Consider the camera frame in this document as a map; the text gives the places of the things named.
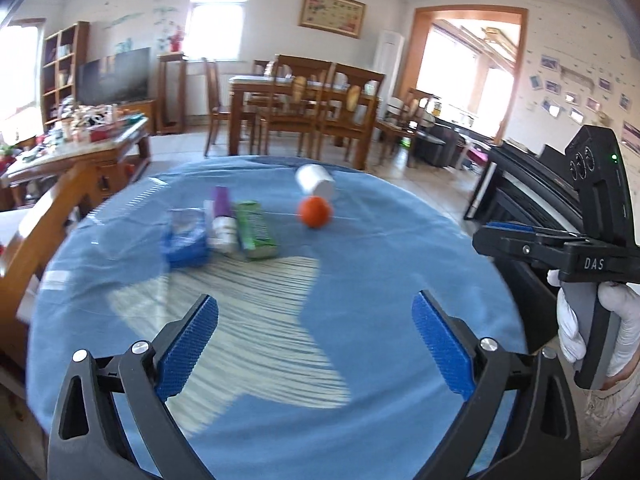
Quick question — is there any wooden door frame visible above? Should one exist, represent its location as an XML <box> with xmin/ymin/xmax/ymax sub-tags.
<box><xmin>409</xmin><ymin>5</ymin><xmax>530</xmax><ymax>147</ymax></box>

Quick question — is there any black piano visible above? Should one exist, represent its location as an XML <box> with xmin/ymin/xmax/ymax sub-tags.
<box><xmin>462</xmin><ymin>140</ymin><xmax>597</xmax><ymax>357</ymax></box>

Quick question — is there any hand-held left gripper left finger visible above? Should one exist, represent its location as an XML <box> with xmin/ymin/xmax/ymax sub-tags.
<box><xmin>47</xmin><ymin>294</ymin><xmax>220</xmax><ymax>480</ymax></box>

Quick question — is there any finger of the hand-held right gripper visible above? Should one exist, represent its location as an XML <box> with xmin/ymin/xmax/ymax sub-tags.
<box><xmin>472</xmin><ymin>226</ymin><xmax>569</xmax><ymax>274</ymax></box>
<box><xmin>486</xmin><ymin>221</ymin><xmax>589</xmax><ymax>247</ymax></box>

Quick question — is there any window beside bookshelf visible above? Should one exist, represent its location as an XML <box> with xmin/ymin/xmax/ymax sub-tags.
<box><xmin>0</xmin><ymin>19</ymin><xmax>47</xmax><ymax>127</ymax></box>

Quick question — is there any person's right hand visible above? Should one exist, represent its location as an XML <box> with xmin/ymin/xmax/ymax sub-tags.
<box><xmin>547</xmin><ymin>270</ymin><xmax>640</xmax><ymax>378</ymax></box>

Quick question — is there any wooden television stand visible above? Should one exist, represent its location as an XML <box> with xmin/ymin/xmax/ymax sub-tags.
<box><xmin>117</xmin><ymin>99</ymin><xmax>157</xmax><ymax>134</ymax></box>

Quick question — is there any black television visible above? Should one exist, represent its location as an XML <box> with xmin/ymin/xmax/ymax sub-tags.
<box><xmin>76</xmin><ymin>47</ymin><xmax>152</xmax><ymax>106</ymax></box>

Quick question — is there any window with red blind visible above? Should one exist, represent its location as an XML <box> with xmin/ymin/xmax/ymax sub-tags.
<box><xmin>190</xmin><ymin>0</ymin><xmax>253</xmax><ymax>62</ymax></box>

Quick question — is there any group of wall photos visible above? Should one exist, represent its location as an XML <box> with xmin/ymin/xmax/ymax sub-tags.
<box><xmin>529</xmin><ymin>54</ymin><xmax>640</xmax><ymax>153</ymax></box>

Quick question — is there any green box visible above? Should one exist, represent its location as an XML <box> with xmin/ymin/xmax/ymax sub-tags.
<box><xmin>234</xmin><ymin>201</ymin><xmax>280</xmax><ymax>260</ymax></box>

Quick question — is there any white standing air conditioner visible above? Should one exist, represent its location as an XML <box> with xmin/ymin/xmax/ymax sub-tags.
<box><xmin>375</xmin><ymin>30</ymin><xmax>405</xmax><ymax>112</ymax></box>

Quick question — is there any wooden chair with white cushion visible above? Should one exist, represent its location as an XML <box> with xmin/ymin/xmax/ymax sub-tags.
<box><xmin>377</xmin><ymin>89</ymin><xmax>437</xmax><ymax>169</ymax></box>

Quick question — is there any black furniture piece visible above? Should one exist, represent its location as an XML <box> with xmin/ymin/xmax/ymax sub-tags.
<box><xmin>414</xmin><ymin>120</ymin><xmax>472</xmax><ymax>167</ymax></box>

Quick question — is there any wooden dining table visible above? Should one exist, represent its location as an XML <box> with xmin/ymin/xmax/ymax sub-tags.
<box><xmin>228</xmin><ymin>75</ymin><xmax>384</xmax><ymax>169</ymax></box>

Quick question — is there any round table with blue cloth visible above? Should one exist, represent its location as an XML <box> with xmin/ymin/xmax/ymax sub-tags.
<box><xmin>25</xmin><ymin>155</ymin><xmax>532</xmax><ymax>480</ymax></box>

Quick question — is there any orange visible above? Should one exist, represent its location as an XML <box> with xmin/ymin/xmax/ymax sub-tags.
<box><xmin>298</xmin><ymin>196</ymin><xmax>334</xmax><ymax>230</ymax></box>

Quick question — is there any wooden sofa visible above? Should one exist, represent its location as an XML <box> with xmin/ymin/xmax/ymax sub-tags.
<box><xmin>0</xmin><ymin>160</ymin><xmax>118</xmax><ymax>401</ymax></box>

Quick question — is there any blue box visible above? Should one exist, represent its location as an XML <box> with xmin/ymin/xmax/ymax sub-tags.
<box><xmin>162</xmin><ymin>208</ymin><xmax>209</xmax><ymax>268</ymax></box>

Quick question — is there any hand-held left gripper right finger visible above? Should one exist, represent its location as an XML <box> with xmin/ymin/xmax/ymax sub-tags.
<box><xmin>411</xmin><ymin>290</ymin><xmax>583</xmax><ymax>480</ymax></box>

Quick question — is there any wooden bookshelf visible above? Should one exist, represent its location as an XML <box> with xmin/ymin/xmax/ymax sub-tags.
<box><xmin>41</xmin><ymin>21</ymin><xmax>91</xmax><ymax>127</ymax></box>

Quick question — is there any purple and white tube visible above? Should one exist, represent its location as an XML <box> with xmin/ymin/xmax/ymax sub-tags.
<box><xmin>206</xmin><ymin>186</ymin><xmax>237</xmax><ymax>254</ymax></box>

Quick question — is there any wooden coffee table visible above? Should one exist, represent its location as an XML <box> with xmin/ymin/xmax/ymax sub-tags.
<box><xmin>0</xmin><ymin>115</ymin><xmax>152</xmax><ymax>212</ymax></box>

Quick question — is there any tall wooden plant stand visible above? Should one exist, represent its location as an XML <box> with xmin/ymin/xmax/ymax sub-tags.
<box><xmin>156</xmin><ymin>52</ymin><xmax>189</xmax><ymax>135</ymax></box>

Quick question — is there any framed picture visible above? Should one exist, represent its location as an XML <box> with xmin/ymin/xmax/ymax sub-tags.
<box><xmin>299</xmin><ymin>0</ymin><xmax>367</xmax><ymax>40</ymax></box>

